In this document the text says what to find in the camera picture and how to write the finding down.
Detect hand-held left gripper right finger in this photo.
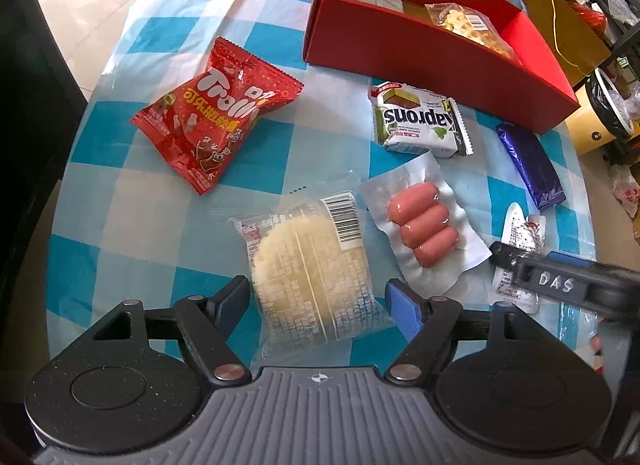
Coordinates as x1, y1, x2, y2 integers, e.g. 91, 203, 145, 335
384, 279, 566, 387

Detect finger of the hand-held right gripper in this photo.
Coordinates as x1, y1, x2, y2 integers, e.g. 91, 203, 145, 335
489, 241, 523, 271

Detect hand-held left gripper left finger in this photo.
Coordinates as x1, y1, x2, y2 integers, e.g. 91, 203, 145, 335
60, 276, 253, 386

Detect white sachet with red print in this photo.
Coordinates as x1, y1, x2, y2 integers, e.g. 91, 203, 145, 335
492, 202, 546, 315

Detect round pastry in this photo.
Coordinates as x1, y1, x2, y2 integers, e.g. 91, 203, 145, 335
234, 190, 396, 346

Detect vacuum packed sausages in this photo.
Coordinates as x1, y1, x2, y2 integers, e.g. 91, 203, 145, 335
360, 150, 493, 291

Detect purple foil snack packet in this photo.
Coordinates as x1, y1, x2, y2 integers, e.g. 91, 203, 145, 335
496, 121, 567, 213

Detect black and white wafer packet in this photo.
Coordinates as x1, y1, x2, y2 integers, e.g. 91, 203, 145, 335
369, 81, 475, 160

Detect red gummy candy packet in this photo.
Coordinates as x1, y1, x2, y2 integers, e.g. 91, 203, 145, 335
130, 36, 305, 196

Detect clear bag of yellow puffs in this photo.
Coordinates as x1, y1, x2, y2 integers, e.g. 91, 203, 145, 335
425, 2, 516, 58

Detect red cardboard box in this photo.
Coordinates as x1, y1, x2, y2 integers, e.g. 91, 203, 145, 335
302, 0, 581, 135

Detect white plastic bag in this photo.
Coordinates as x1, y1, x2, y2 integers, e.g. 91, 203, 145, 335
607, 165, 640, 218

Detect blue checkered tablecloth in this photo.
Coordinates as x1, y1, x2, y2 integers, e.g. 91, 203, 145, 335
47, 0, 598, 396

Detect yellow trash bin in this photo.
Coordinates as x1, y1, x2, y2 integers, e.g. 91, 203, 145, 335
565, 68, 640, 156

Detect red plastic bag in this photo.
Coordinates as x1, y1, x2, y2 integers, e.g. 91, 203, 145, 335
570, 0, 608, 36

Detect wooden tv cabinet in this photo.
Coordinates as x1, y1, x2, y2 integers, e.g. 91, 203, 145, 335
492, 0, 613, 88

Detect black chair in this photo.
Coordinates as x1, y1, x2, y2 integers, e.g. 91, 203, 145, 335
0, 0, 90, 271

